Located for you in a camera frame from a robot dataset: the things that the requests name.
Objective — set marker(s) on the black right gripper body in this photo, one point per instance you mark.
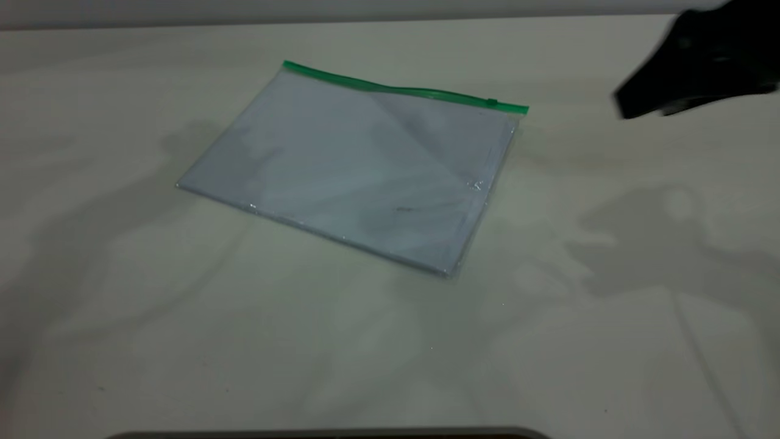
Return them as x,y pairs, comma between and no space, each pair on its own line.
725,49

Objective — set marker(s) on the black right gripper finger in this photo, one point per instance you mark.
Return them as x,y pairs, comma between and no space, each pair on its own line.
646,91
685,100

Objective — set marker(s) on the clear plastic zip bag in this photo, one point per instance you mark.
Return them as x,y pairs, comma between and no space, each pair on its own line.
341,158

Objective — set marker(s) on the dark rounded base edge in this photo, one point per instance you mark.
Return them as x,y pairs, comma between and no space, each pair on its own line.
329,434

